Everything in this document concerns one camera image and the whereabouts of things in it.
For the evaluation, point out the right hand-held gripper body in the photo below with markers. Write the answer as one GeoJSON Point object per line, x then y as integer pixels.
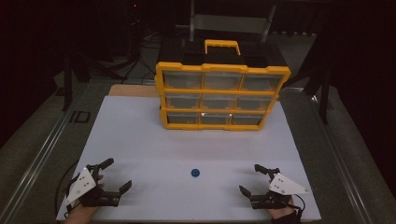
{"type": "Point", "coordinates": [285, 186]}

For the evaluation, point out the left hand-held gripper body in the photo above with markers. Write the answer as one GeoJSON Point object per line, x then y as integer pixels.
{"type": "Point", "coordinates": [82, 185]}

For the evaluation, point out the small blue round wheel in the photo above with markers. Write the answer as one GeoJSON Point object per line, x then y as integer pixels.
{"type": "Point", "coordinates": [195, 173]}

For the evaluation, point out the clear plastic drawer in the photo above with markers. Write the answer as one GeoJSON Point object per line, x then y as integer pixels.
{"type": "Point", "coordinates": [219, 102]}

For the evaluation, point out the yellow black drawer organizer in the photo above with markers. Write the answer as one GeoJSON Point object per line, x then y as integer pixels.
{"type": "Point", "coordinates": [182, 90]}

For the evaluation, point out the person's left hand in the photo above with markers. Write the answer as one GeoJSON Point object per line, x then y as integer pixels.
{"type": "Point", "coordinates": [82, 211]}

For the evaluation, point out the person's right hand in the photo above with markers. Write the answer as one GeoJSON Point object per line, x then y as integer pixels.
{"type": "Point", "coordinates": [281, 212]}

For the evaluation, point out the white board sheet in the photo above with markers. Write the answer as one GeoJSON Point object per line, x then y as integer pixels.
{"type": "Point", "coordinates": [140, 146]}

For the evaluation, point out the wooden board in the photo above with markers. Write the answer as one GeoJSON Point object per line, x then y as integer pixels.
{"type": "Point", "coordinates": [130, 90]}

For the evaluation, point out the black stand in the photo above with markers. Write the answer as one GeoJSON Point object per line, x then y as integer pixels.
{"type": "Point", "coordinates": [67, 84]}
{"type": "Point", "coordinates": [323, 93]}

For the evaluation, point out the grid of clear drawers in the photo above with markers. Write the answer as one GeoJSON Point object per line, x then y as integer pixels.
{"type": "Point", "coordinates": [183, 80]}

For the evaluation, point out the aluminium rail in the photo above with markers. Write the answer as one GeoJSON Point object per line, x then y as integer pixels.
{"type": "Point", "coordinates": [339, 161]}
{"type": "Point", "coordinates": [40, 158]}

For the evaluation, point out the grey metal frame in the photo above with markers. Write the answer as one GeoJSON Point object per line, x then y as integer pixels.
{"type": "Point", "coordinates": [229, 23]}

